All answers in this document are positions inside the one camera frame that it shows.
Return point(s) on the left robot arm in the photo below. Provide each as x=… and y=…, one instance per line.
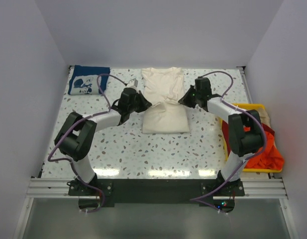
x=74, y=140

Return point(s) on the beige t shirt in bin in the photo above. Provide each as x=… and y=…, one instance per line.
x=264, y=117

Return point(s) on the dark red t shirt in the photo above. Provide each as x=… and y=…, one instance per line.
x=226, y=134

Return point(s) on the cream white t shirt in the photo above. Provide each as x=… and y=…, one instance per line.
x=163, y=88

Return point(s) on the orange t shirt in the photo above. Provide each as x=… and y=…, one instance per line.
x=270, y=159

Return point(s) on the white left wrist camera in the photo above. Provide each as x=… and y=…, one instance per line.
x=133, y=83

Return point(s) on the folded blue printed t shirt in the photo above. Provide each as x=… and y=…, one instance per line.
x=84, y=80

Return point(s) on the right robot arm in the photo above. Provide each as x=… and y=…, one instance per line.
x=246, y=136

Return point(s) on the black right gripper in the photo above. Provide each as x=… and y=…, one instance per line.
x=185, y=100

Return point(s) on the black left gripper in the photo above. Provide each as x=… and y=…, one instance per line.
x=145, y=104

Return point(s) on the yellow plastic bin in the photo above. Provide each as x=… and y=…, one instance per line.
x=254, y=107

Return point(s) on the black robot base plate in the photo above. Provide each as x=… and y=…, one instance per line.
x=108, y=192

